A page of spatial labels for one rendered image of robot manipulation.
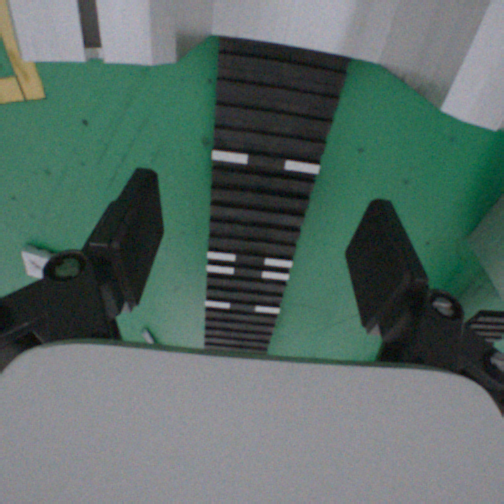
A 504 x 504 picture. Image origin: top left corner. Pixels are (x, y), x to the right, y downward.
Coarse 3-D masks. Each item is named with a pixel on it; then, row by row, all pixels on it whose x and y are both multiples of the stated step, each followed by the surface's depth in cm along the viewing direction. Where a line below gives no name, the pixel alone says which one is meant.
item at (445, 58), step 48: (48, 0) 3; (96, 0) 3; (144, 0) 3; (192, 0) 4; (240, 0) 6; (288, 0) 6; (336, 0) 6; (384, 0) 6; (432, 0) 5; (480, 0) 3; (48, 48) 4; (96, 48) 4; (144, 48) 4; (192, 48) 5; (336, 48) 7; (384, 48) 7; (432, 48) 5; (480, 48) 4; (432, 96) 5; (480, 96) 4
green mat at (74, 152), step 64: (0, 64) 11; (64, 64) 11; (128, 64) 11; (192, 64) 11; (0, 128) 13; (64, 128) 13; (128, 128) 13; (192, 128) 13; (384, 128) 13; (448, 128) 12; (0, 192) 16; (64, 192) 16; (192, 192) 16; (320, 192) 15; (384, 192) 15; (448, 192) 15; (0, 256) 20; (192, 256) 19; (320, 256) 19; (448, 256) 19; (128, 320) 26; (192, 320) 26; (320, 320) 25
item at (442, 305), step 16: (432, 304) 7; (448, 304) 7; (416, 320) 7; (432, 320) 7; (448, 320) 7; (416, 336) 6; (432, 336) 6; (448, 336) 7; (384, 352) 8; (416, 352) 6; (432, 352) 6; (448, 352) 6; (448, 368) 6
